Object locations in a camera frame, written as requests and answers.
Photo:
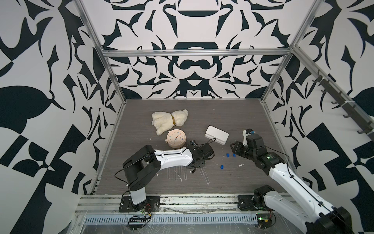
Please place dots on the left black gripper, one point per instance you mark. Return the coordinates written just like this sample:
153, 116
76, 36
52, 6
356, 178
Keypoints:
202, 164

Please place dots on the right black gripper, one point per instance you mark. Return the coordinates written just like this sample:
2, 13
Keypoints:
237, 146

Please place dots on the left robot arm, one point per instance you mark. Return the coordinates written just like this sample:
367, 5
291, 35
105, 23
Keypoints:
144, 165

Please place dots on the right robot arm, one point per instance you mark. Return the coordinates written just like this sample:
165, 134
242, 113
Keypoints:
310, 213

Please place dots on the white rectangular box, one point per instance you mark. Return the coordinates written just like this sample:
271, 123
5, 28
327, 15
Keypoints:
220, 136

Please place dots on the pink round alarm clock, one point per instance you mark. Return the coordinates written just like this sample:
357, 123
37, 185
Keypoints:
176, 138

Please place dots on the cream plush dog toy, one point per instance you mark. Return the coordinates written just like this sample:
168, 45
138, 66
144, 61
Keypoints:
164, 121

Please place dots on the right electronics board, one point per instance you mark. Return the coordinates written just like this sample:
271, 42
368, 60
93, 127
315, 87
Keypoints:
266, 220

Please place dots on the electronics board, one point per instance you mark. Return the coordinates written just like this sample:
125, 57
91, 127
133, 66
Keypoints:
266, 220
137, 222

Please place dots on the left electronics board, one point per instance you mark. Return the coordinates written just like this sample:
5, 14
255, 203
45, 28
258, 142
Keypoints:
137, 222

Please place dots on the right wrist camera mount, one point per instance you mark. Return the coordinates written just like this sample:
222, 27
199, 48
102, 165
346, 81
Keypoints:
246, 133

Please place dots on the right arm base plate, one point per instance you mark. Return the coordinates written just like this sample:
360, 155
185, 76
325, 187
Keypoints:
250, 203

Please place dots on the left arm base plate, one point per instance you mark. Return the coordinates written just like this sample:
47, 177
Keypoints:
151, 204

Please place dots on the wall hook rack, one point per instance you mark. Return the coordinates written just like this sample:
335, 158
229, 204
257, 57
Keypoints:
342, 100

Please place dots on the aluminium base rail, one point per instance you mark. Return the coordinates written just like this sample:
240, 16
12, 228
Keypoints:
167, 204

